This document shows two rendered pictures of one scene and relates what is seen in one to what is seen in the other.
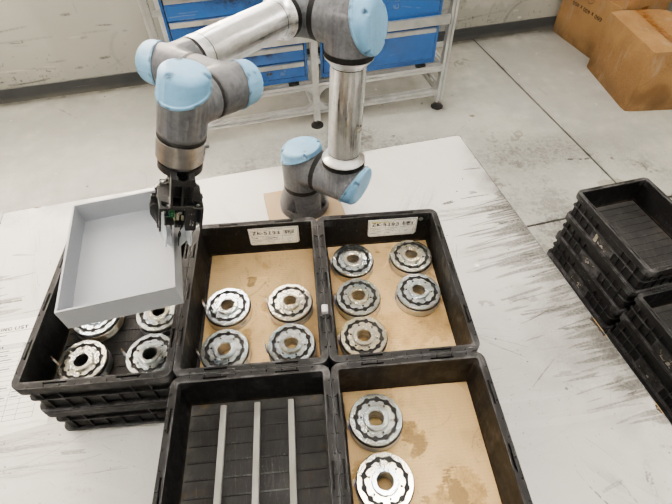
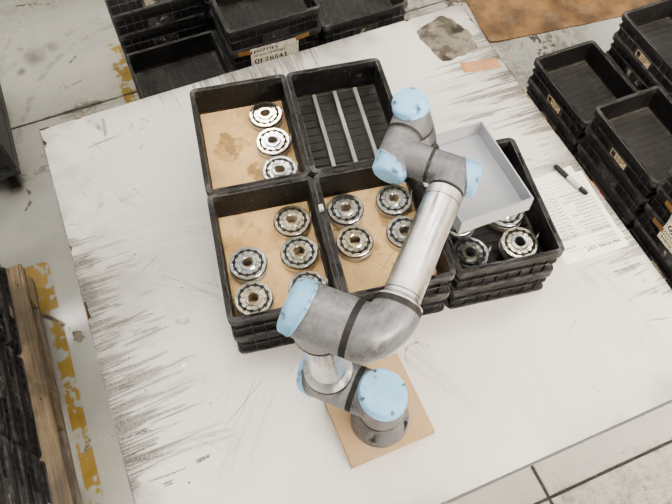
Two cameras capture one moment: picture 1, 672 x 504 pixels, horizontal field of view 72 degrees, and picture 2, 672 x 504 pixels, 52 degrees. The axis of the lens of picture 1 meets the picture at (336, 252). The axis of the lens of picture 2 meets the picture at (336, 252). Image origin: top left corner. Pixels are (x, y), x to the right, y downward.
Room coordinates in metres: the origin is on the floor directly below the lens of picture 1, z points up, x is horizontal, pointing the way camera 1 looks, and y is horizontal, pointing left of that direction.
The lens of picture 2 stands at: (1.57, -0.09, 2.49)
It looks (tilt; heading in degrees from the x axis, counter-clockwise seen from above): 60 degrees down; 172
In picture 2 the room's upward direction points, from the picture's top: 1 degrees counter-clockwise
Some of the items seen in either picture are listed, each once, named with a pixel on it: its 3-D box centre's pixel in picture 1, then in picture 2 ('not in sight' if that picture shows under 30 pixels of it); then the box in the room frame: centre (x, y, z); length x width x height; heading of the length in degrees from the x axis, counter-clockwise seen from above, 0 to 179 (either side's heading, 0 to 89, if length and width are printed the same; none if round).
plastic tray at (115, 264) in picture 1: (124, 251); (470, 175); (0.59, 0.41, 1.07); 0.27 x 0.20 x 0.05; 13
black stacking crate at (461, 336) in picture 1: (387, 291); (274, 256); (0.63, -0.12, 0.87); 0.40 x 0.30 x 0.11; 4
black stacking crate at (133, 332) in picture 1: (124, 312); (483, 214); (0.58, 0.48, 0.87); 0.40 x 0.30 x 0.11; 4
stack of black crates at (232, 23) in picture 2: not in sight; (267, 38); (-0.75, -0.04, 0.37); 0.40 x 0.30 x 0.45; 104
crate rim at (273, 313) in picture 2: (389, 278); (272, 246); (0.63, -0.12, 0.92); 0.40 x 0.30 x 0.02; 4
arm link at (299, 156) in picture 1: (303, 163); (379, 397); (1.07, 0.09, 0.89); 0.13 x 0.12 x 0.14; 58
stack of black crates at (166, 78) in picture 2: not in sight; (183, 84); (-0.65, -0.43, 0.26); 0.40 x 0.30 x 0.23; 104
